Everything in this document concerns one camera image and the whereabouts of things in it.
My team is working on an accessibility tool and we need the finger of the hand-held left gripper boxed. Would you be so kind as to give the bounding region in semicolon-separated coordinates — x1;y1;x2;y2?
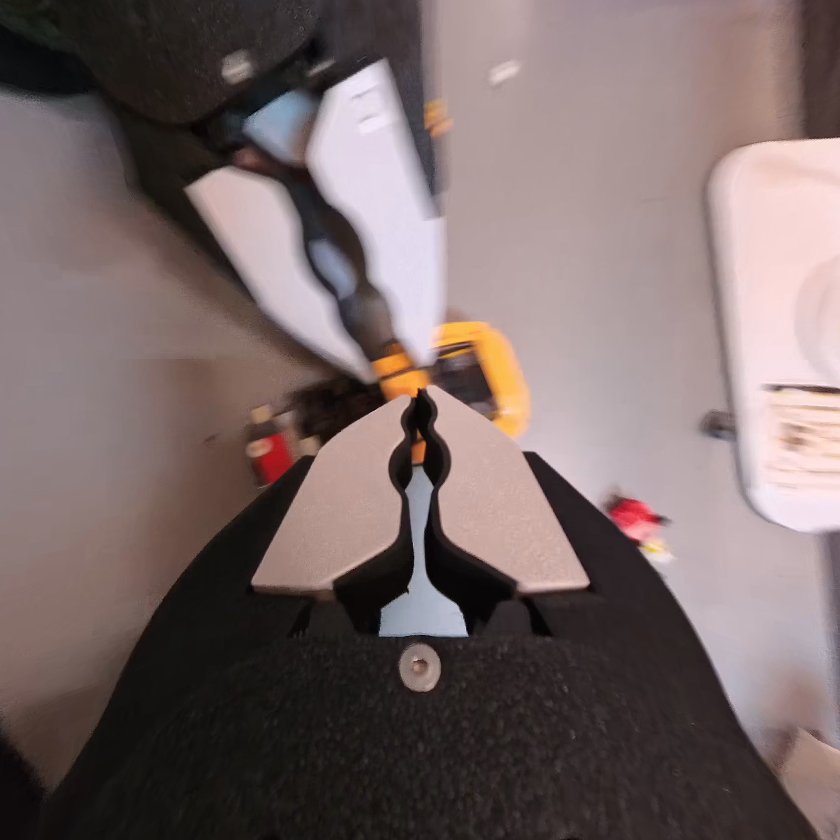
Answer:
184;165;378;385
304;58;448;368

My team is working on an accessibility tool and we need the sticker sheet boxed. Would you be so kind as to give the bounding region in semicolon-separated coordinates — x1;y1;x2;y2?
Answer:
761;384;840;490

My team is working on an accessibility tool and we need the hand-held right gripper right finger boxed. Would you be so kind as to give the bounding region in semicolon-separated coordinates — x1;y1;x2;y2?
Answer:
420;386;592;634

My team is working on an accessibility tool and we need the yellow lego car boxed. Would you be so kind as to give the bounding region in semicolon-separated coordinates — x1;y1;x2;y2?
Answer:
244;320;532;490

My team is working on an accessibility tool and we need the red lego minifigure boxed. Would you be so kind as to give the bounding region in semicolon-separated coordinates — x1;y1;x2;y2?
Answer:
604;495;673;562

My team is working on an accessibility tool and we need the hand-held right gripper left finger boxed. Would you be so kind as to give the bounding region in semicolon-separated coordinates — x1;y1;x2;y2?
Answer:
251;388;421;634

